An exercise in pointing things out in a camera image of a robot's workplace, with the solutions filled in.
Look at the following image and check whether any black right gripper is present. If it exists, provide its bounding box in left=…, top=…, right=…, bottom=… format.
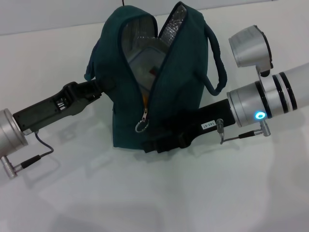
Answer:
left=141, top=99, right=237, bottom=155

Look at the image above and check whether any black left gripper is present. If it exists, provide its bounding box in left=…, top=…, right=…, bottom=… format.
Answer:
left=12, top=76, right=116, bottom=135

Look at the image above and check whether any clear plastic food container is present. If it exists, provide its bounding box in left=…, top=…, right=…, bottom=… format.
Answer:
left=127, top=46, right=170, bottom=90

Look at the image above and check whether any dark teal fabric lunch bag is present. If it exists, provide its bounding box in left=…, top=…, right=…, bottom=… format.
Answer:
left=84, top=1, right=228, bottom=152

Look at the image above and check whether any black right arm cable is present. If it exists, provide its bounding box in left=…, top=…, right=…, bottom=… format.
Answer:
left=216, top=117, right=271, bottom=145

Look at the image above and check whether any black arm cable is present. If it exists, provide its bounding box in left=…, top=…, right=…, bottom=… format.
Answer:
left=216, top=117, right=271, bottom=145
left=0, top=131, right=55, bottom=180

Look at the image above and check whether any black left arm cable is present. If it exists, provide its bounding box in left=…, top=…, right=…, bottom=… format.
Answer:
left=0, top=131, right=55, bottom=180

